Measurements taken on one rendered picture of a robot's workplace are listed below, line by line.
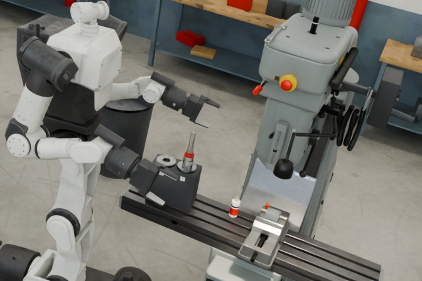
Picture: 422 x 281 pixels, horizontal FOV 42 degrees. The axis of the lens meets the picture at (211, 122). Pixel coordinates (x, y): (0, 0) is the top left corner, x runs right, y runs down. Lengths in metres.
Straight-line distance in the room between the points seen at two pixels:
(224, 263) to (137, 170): 0.95
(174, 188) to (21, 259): 0.72
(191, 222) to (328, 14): 1.08
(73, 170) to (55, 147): 0.29
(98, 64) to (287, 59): 0.64
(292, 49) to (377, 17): 4.48
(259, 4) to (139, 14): 1.86
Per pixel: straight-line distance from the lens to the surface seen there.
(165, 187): 2.53
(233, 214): 2.58
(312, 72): 1.91
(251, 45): 6.74
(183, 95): 2.14
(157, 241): 3.82
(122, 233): 3.85
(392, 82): 2.33
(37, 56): 1.72
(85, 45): 1.82
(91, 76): 1.83
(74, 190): 2.15
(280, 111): 2.14
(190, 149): 2.45
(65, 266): 2.41
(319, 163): 2.70
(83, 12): 1.83
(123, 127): 4.08
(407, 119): 6.03
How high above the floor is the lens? 2.46
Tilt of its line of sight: 27 degrees down
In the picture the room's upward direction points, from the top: 11 degrees clockwise
